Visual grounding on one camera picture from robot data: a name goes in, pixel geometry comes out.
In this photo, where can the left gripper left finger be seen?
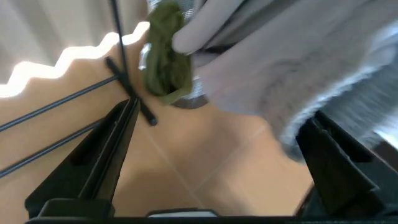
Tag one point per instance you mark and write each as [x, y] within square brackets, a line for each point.
[62, 186]

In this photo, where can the white laundry basket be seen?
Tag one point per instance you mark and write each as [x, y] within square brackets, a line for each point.
[192, 99]

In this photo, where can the green garment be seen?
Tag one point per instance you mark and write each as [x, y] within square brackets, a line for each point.
[164, 56]

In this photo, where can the beige curtain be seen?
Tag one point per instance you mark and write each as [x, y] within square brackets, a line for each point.
[46, 28]

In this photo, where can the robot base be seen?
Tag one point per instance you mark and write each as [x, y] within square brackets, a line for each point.
[183, 214]

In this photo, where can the black clothes rack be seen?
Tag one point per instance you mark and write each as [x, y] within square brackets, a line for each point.
[130, 90]

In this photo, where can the pale grey shorts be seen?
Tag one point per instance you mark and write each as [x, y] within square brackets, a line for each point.
[280, 62]

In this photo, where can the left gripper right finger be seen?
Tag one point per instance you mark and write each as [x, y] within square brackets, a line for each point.
[339, 177]

